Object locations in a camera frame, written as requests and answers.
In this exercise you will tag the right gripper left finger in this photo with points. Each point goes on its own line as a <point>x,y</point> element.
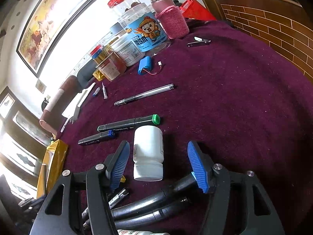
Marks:
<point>117,164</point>

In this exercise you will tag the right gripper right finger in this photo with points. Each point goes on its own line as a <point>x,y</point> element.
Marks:
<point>201,167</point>

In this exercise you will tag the plain black marker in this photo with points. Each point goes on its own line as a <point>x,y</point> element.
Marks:
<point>171,192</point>

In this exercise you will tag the black marker blue cap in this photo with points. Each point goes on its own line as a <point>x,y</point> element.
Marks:
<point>97,138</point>

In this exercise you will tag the large white pill bottle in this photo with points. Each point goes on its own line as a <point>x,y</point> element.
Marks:
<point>148,154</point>

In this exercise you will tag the clear gel pen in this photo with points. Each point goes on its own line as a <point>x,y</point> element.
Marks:
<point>113,201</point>

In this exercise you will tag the black marker light-blue cap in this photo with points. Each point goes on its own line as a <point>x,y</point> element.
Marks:
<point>153,216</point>

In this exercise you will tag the black marker green cap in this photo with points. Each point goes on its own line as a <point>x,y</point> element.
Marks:
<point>132,123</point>

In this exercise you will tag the white bottle red label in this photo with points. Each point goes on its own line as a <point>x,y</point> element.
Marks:
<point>135,232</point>

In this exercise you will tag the yellow taped foam tray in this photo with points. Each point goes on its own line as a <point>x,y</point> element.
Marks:
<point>51,167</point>

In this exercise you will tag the silver pen by notebook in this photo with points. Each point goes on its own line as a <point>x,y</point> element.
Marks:
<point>63,127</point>

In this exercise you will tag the white paper notebook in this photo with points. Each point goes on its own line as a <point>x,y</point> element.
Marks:
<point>77,101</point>

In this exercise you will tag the small white tube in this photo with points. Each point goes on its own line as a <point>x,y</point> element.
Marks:
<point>104,91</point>

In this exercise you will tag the brown armchair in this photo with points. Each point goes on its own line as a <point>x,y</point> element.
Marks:
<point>52,119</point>

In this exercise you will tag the clear pen far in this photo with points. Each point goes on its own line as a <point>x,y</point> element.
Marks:
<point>145,94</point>

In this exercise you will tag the black leather sofa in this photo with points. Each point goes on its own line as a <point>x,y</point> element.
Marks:
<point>85,73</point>

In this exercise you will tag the orange contents plastic jar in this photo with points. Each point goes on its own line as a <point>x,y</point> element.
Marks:
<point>112,67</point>

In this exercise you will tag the blue battery pack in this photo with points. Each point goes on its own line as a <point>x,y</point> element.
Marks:
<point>145,66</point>

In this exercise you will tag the red lid gold jar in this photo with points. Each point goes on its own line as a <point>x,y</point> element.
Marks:
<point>99,54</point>

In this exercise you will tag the white label jar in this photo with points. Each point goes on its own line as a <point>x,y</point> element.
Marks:
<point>126,50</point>

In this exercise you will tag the nail clipper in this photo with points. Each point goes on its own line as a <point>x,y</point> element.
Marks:
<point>199,42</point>

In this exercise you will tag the blue cartoon label jar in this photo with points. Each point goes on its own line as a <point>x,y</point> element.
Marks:
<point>144,30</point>

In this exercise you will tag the pink knitted sleeve flask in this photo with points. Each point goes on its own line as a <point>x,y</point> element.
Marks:
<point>171,18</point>

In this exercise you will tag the red lid clear jar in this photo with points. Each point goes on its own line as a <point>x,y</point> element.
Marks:
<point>121,6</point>

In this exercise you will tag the wooden brick pattern cabinet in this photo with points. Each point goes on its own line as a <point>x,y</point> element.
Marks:
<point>281,24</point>

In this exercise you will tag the framed horse painting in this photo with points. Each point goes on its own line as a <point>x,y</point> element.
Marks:
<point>46,24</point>

